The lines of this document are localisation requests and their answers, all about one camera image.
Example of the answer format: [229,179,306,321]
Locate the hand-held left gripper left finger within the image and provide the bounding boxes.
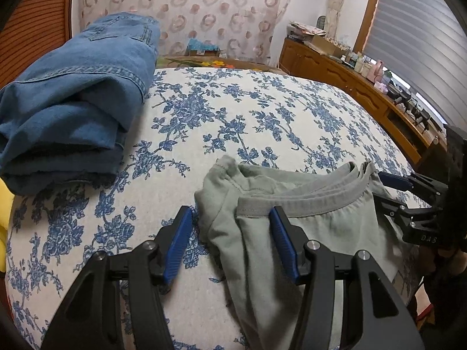
[41,206,193,350]

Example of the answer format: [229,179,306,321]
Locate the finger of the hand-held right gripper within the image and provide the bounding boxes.
[377,171,447,199]
[372,193,438,227]

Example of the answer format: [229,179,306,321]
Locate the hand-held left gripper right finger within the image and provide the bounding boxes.
[269,206,426,350]

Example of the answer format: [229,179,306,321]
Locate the grey-green t-shirt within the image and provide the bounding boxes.
[194,155,413,350]

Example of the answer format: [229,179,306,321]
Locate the person's right hand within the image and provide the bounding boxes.
[427,250,467,281]

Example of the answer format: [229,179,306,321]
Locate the wooden sideboard cabinet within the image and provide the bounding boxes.
[279,38,447,170]

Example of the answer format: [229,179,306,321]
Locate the blue floral bedspread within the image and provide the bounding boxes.
[5,66,420,350]

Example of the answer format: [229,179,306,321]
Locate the grey window blind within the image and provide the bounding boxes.
[363,0,467,125]

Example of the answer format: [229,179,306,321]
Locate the open cardboard box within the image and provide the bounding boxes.
[310,34,344,55]

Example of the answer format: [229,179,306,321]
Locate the folded blue jeans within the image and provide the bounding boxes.
[0,12,161,195]

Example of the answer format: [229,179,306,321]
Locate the yellow cloth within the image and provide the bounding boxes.
[0,184,17,274]

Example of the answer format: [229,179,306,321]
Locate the lace curtain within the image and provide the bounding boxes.
[325,0,376,42]

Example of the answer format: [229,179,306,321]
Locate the yellow flower blanket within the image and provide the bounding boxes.
[157,55,281,71]

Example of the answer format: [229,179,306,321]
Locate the cardboard box with blue cloth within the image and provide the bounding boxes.
[187,38,221,57]

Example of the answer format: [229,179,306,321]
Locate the circle patterned curtain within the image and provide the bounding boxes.
[71,0,294,66]

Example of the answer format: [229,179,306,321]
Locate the wooden louvred door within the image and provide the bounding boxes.
[0,0,79,88]

